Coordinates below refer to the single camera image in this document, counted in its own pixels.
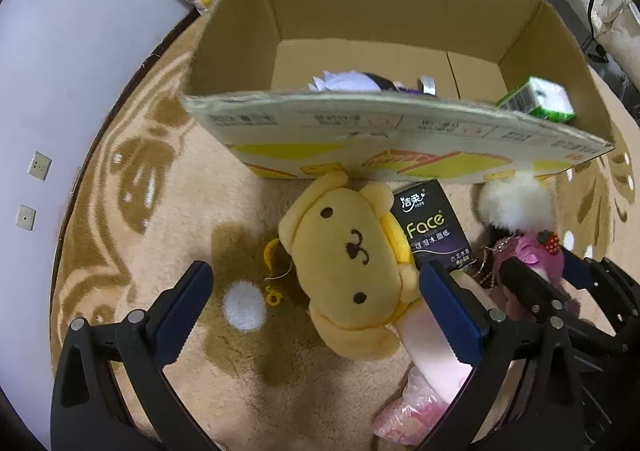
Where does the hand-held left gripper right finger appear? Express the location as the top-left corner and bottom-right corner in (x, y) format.
(419, 261), (583, 451)

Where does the beige patterned rug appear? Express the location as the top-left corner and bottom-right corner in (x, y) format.
(50, 11), (640, 451)

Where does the white plastic packet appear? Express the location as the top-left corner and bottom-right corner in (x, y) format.
(307, 70), (383, 92)

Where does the pink plush keychain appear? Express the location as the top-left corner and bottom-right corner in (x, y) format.
(481, 230), (566, 322)

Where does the pink plastic bag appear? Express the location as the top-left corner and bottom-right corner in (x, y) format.
(372, 366), (468, 448)

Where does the white wall socket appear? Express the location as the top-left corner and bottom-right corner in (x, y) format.
(27, 151), (53, 180)
(15, 204), (37, 232)

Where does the cardboard box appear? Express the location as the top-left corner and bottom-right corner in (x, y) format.
(181, 0), (617, 182)

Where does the black tissue packet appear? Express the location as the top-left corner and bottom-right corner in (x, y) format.
(389, 179), (476, 273)

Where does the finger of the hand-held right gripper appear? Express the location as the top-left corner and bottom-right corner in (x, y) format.
(500, 256), (571, 327)
(561, 251), (640, 312)

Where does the white fluffy flower plush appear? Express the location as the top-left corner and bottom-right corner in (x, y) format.
(475, 171), (557, 234)

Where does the silver edged packet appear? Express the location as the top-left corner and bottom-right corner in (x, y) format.
(372, 73), (439, 96)

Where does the green tissue pack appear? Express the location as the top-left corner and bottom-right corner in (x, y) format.
(496, 76), (576, 124)

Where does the yellow dog plush toy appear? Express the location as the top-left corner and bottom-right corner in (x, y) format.
(264, 170), (422, 361)

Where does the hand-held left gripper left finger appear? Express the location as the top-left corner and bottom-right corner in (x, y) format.
(50, 260), (223, 451)

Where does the pink swirl lollipop plush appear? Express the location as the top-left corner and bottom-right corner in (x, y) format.
(397, 266), (482, 402)

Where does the white fabric wardrobe cover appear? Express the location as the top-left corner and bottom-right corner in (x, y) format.
(590, 0), (640, 82)

